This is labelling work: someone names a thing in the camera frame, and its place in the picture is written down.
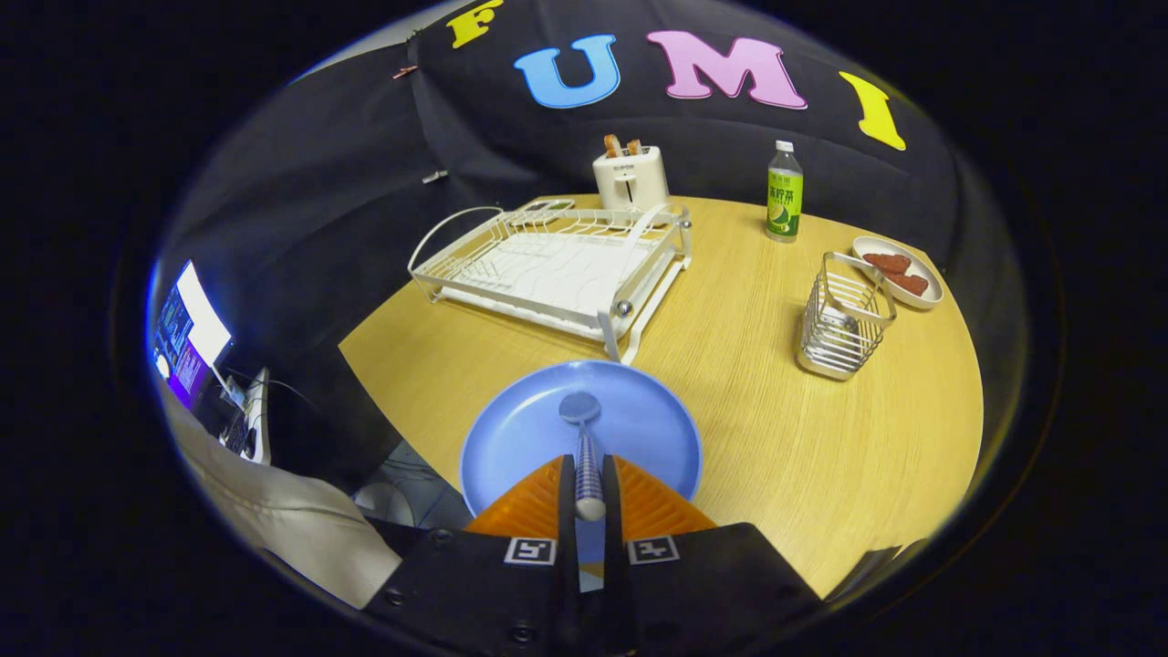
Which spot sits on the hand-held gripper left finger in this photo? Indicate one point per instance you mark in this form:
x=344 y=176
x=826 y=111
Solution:
x=568 y=566

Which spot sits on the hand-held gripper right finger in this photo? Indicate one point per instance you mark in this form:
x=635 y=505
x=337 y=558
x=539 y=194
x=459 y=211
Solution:
x=613 y=566

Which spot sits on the blue plate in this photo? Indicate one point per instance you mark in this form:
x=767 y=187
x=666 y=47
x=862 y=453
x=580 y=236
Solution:
x=639 y=420

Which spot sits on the blue patterned spoon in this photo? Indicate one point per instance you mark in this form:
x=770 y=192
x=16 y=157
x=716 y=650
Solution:
x=581 y=408

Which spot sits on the cream plate with meat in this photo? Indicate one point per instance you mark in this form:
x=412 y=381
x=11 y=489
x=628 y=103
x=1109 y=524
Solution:
x=876 y=248

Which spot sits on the person's beige clothing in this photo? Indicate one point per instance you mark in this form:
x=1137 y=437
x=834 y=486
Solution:
x=292 y=520

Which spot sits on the white toaster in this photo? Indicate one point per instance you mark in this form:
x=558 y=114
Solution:
x=631 y=182

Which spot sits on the green label drink bottle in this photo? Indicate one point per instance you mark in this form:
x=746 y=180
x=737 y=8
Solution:
x=785 y=201

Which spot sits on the red meat piece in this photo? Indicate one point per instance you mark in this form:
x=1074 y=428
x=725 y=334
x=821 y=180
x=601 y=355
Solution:
x=909 y=284
x=887 y=263

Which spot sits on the white clip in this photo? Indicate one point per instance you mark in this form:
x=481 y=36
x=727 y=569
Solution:
x=435 y=176

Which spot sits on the black backdrop cloth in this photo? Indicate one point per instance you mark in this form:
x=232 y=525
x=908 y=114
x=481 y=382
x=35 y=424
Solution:
x=365 y=182

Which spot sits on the computer monitor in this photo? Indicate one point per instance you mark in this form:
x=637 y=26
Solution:
x=187 y=333

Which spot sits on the pink clip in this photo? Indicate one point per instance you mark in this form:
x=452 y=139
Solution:
x=404 y=71

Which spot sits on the dark bracket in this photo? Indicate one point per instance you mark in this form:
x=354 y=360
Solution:
x=874 y=558

